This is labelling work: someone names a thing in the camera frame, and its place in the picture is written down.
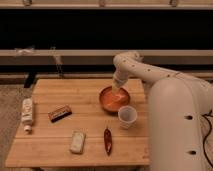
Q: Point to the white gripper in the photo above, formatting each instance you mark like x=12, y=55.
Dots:
x=116, y=87

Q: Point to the dark red pepper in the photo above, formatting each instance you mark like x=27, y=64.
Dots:
x=108, y=141

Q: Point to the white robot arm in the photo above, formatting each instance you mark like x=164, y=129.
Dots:
x=176, y=103

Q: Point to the orange bowl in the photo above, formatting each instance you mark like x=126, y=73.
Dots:
x=112, y=101

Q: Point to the brown chocolate bar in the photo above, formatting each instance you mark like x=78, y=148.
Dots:
x=59, y=113

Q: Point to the white sponge block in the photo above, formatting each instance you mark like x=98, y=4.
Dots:
x=77, y=143

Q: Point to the white squeeze tube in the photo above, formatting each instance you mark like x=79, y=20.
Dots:
x=27, y=114

